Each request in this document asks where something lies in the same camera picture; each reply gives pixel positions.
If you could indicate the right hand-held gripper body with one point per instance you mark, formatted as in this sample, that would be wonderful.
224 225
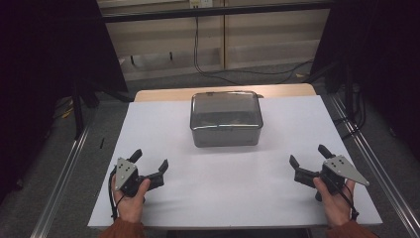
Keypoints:
340 168

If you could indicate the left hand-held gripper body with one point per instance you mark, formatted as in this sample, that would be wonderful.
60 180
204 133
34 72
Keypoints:
125 172

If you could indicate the clear grey plastic box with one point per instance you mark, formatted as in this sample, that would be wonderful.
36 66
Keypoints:
224 138

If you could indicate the clear plastic box lid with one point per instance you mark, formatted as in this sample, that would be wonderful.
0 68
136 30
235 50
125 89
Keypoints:
224 105

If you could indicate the person's left hand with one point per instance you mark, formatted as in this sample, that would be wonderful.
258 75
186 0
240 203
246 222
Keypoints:
130 208

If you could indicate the person's right hand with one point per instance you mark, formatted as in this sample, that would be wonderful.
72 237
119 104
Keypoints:
336 208

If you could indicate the small black floor piece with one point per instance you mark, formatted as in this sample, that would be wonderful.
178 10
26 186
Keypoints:
102 143

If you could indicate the white table cover sheet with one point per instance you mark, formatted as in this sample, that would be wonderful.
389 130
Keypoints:
214 185

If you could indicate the black metal stand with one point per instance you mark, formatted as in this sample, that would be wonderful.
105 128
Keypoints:
349 92
78 112

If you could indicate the light wooden table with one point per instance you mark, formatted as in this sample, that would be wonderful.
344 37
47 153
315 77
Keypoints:
158 94

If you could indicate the black curtain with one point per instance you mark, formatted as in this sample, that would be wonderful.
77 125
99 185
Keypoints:
39 66
383 59

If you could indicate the light wooden cabinet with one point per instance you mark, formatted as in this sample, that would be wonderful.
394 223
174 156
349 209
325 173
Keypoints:
264 36

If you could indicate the black horizontal bar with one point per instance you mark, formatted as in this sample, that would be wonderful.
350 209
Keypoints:
198 12

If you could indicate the aluminium floor rail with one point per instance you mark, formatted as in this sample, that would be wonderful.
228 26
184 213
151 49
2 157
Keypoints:
62 185
379 172

